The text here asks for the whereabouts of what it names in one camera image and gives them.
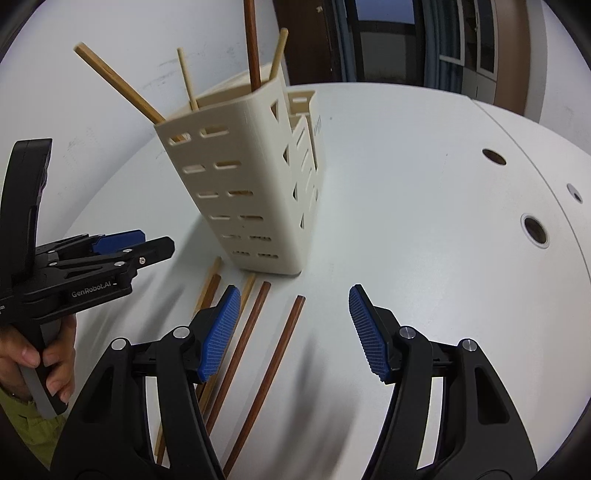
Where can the dark framed window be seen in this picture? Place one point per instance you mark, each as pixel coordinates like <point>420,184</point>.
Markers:
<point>388,41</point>

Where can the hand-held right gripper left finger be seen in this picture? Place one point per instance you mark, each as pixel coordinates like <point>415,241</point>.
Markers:
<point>221,323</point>

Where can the person's left hand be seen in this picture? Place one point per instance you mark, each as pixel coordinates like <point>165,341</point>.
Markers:
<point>62,360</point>

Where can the white framed glass door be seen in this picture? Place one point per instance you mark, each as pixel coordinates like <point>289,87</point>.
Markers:
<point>451,32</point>

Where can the brown glass-door cabinet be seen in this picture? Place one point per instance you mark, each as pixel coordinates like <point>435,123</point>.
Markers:
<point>508,55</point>

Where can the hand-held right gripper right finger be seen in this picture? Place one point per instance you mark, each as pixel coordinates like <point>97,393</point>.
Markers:
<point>369,332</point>

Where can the capped grey table grommet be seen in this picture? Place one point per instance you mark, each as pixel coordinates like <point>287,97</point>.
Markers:
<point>575,193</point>

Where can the person's olive clothing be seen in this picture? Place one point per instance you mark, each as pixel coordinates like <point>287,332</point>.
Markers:
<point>27,424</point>

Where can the dark brown wooden door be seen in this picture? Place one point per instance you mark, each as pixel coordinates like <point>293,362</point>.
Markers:
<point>304,41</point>

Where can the ringed open table grommet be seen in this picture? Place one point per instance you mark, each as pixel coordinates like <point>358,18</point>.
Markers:
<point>535,230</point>

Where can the blue-grey curtain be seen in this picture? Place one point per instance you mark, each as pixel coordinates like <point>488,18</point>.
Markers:
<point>438,74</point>
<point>344,41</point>

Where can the cream slotted utensil holder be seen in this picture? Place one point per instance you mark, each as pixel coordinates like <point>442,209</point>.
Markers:
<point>240,184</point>

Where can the dark wooden chopstick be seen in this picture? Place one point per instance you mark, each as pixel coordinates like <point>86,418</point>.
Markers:
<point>277,360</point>
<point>249,323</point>
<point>252,41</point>

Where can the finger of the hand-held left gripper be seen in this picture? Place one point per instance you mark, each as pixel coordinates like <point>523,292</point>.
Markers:
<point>152,251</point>
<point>120,240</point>

